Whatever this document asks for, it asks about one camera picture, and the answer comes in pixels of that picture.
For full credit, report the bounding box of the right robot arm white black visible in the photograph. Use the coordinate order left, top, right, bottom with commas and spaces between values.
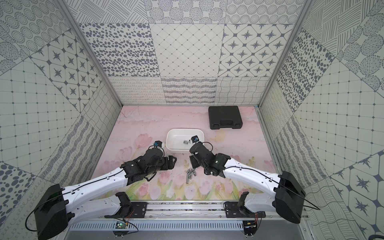
190, 142, 306, 224

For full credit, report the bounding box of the white vented cable duct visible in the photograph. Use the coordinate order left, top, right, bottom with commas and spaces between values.
70, 220, 243, 231

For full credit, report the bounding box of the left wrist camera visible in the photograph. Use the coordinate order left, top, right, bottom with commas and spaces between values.
153, 141, 163, 150

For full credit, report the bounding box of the aluminium rail frame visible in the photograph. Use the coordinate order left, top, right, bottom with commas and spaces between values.
131, 199, 310, 222

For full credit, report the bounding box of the chrome socket on desk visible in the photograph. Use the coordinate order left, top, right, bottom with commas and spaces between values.
187, 168, 197, 176

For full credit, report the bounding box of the white plastic storage box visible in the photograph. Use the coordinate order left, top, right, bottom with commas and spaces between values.
166, 129, 205, 153

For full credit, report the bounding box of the right circuit board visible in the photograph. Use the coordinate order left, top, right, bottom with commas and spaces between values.
243, 221, 258, 238

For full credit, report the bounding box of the circuit board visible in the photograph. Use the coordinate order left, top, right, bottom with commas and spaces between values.
243, 221, 258, 238
116, 221, 128, 229

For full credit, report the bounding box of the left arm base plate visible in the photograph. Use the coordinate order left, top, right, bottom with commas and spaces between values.
120, 202, 148, 219

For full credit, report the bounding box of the black plastic tool case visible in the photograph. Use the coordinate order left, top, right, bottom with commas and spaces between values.
208, 106, 243, 130

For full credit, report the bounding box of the left circuit board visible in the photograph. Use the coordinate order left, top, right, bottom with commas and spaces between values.
116, 221, 128, 229

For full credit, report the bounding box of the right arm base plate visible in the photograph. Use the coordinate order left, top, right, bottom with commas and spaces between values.
223, 201, 266, 218

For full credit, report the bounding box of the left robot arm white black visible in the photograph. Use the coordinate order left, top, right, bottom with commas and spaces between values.
34, 147, 177, 240

